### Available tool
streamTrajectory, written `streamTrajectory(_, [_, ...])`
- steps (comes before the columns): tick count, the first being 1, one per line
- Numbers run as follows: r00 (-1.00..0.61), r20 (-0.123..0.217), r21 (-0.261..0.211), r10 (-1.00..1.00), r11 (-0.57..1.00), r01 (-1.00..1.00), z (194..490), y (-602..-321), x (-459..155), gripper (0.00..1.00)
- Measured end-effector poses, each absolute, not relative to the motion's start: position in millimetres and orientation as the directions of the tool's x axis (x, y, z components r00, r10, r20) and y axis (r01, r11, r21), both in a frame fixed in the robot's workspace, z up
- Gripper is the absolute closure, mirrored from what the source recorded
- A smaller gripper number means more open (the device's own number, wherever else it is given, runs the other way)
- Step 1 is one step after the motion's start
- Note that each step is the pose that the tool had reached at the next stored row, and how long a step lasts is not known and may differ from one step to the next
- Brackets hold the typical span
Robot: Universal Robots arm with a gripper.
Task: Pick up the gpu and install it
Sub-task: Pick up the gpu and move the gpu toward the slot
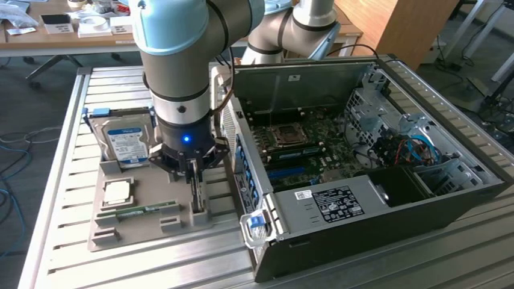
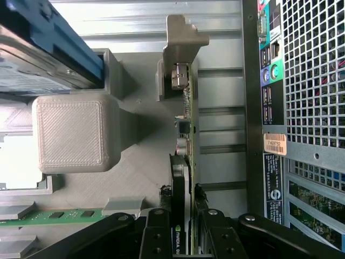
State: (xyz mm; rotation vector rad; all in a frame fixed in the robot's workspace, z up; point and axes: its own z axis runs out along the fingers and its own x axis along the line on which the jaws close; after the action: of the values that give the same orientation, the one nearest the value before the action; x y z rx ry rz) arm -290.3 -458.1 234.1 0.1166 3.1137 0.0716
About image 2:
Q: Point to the grey printed parts rack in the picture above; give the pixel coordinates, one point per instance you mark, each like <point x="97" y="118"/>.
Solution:
<point x="75" y="135"/>

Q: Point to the green RAM stick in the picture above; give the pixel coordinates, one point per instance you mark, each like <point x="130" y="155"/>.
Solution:
<point x="40" y="217"/>

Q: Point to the silver CPU chip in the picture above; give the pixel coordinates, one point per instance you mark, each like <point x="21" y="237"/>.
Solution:
<point x="19" y="162"/>

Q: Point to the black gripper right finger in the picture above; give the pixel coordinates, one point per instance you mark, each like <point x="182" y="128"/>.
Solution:
<point x="223" y="237"/>

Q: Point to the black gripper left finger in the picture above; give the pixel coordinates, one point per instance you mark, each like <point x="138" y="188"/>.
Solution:
<point x="156" y="237"/>

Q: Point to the black printed case label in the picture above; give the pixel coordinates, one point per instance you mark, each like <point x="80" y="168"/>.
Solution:
<point x="273" y="189"/>

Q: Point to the open PC case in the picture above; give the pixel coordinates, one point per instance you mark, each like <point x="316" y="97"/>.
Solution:
<point x="253" y="108"/>

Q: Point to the orange service tag label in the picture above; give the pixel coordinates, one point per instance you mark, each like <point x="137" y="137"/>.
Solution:
<point x="275" y="143"/>

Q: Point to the hard disk with blue bracket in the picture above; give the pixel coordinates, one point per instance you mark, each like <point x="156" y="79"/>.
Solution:
<point x="27" y="75"/>

